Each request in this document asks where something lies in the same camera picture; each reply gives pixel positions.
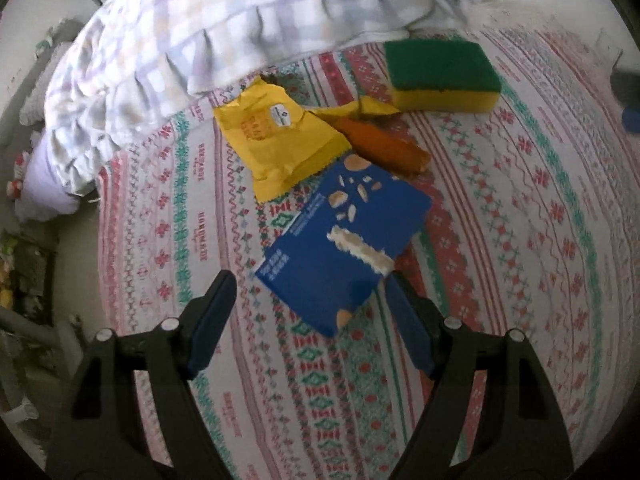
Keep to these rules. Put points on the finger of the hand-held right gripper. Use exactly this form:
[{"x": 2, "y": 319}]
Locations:
[{"x": 631, "y": 119}]

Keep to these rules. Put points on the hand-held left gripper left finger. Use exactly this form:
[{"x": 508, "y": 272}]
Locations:
[{"x": 215, "y": 320}]

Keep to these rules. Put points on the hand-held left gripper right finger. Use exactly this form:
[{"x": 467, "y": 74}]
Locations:
[{"x": 407, "y": 330}]

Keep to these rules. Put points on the blue snack box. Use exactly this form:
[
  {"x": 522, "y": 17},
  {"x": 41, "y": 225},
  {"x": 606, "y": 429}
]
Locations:
[{"x": 340, "y": 245}]

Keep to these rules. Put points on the striped patterned blanket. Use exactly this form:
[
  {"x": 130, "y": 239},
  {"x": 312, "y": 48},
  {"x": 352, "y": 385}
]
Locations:
[{"x": 500, "y": 235}]

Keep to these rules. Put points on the orange rolled wrapper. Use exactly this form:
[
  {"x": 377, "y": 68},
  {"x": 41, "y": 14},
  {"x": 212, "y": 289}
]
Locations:
[{"x": 385, "y": 147}]

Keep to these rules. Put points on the yellow snack packet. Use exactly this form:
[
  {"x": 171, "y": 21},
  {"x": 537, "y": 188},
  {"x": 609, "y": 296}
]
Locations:
[{"x": 280, "y": 140}]

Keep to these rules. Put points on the green yellow sponge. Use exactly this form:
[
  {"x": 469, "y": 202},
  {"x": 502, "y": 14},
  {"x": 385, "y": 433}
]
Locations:
[{"x": 442, "y": 77}]

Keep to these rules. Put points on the low shelf with toys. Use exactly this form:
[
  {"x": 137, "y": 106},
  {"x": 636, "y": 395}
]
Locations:
[{"x": 22, "y": 275}]

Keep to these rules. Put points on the lilac bed sheet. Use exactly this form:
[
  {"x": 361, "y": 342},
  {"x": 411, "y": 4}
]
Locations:
[{"x": 42, "y": 195}]

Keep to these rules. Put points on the red white plush toy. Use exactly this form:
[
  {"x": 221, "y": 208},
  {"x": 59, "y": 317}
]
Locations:
[{"x": 15, "y": 182}]

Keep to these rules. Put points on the plaid ruffled quilt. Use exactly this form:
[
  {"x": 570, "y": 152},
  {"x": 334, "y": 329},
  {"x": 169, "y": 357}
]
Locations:
[{"x": 200, "y": 45}]

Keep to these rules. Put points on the plaid pillow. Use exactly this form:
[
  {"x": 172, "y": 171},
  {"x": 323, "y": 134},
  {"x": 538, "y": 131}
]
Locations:
[{"x": 37, "y": 100}]

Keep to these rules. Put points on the white green plush toy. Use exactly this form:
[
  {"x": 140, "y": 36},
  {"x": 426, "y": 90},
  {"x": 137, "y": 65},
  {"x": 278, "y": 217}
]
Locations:
[{"x": 47, "y": 40}]

